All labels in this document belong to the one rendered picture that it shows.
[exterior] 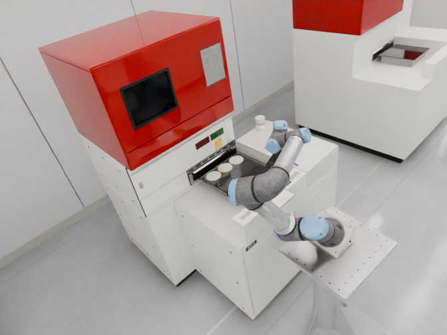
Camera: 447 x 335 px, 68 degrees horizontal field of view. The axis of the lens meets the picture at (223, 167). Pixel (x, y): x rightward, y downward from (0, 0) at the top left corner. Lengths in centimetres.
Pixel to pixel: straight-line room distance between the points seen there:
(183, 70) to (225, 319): 171
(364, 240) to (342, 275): 25
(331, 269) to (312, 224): 27
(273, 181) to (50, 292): 243
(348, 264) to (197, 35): 143
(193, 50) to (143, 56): 31
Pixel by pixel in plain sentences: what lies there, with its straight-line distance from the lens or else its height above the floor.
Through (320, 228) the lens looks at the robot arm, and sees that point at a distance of 162.
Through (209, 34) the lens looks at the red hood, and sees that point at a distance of 202.
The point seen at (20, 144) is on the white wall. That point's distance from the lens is 332.
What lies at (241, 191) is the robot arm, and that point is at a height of 137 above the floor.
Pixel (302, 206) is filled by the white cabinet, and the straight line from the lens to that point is 222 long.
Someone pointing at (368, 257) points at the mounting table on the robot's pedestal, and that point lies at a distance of 186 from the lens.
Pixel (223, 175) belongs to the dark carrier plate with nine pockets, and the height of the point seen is 90.
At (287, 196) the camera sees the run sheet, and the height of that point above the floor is 96.
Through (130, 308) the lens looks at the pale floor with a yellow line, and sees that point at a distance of 287.
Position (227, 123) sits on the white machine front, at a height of 112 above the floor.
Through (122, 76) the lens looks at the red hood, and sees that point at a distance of 174.
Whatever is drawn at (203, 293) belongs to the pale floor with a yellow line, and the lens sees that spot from 275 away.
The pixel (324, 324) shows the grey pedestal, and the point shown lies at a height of 11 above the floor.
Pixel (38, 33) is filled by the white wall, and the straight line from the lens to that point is 319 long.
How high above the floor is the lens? 227
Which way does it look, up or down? 37 degrees down
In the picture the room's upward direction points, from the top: 11 degrees counter-clockwise
